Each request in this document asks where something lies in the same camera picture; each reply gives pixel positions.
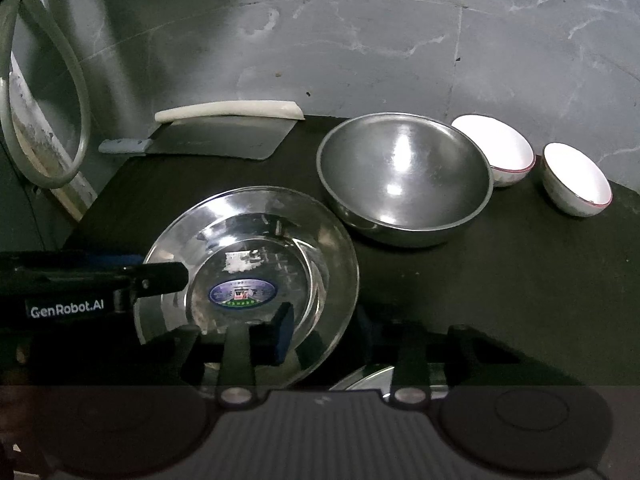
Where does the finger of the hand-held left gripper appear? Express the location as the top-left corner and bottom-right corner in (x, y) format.
(65, 253), (145, 267)
(120, 261), (189, 306)

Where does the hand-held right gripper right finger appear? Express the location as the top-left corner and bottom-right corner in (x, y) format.
(359, 310), (507, 407)

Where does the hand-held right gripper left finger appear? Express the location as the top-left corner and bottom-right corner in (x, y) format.
(140, 302), (297, 407)

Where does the large steel bowl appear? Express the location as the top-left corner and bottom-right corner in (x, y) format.
(316, 112), (493, 249)

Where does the white bowl with red rim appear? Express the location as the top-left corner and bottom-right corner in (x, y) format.
(451, 114), (537, 188)
(542, 142), (613, 218)

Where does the white rolling pin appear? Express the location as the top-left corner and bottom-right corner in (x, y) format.
(154, 100), (305, 124)

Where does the white hose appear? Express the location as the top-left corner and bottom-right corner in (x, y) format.
(0, 0), (92, 190)

